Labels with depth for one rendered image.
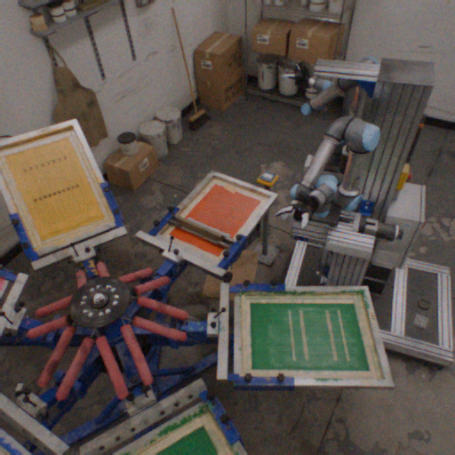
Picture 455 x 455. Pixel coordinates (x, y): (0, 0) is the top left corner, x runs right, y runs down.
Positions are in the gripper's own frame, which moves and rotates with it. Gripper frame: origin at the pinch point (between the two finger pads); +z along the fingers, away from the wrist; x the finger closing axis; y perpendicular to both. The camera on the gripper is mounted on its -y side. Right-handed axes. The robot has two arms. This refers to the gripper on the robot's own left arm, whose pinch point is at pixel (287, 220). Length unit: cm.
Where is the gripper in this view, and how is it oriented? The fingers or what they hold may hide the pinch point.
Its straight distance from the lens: 181.2
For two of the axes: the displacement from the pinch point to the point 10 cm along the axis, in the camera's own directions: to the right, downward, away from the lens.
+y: 1.4, 7.4, 6.6
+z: -6.9, 5.5, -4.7
